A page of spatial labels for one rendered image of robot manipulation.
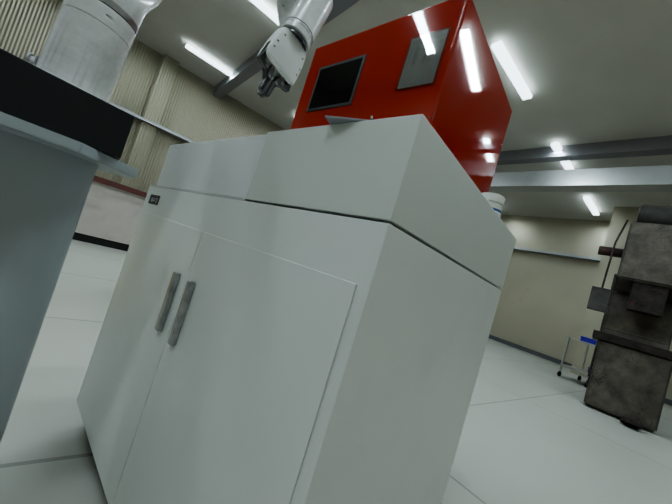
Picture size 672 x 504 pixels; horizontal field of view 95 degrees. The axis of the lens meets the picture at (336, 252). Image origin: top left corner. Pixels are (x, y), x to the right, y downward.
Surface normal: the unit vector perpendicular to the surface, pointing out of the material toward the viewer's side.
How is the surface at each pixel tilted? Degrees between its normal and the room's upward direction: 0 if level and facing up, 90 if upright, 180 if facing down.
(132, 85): 90
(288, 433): 90
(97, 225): 90
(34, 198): 90
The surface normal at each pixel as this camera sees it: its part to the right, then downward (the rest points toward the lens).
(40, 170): 0.66, 0.17
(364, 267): -0.63, -0.23
